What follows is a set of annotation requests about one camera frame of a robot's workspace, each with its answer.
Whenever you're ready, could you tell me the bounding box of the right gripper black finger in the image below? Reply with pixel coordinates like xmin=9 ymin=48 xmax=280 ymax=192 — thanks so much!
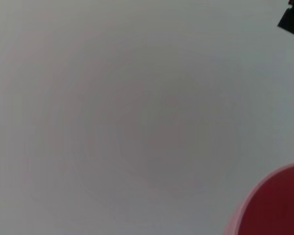
xmin=277 ymin=0 xmax=294 ymax=35

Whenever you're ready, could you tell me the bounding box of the pink plastic bowl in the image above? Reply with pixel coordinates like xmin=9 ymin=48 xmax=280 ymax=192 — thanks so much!
xmin=222 ymin=161 xmax=294 ymax=235

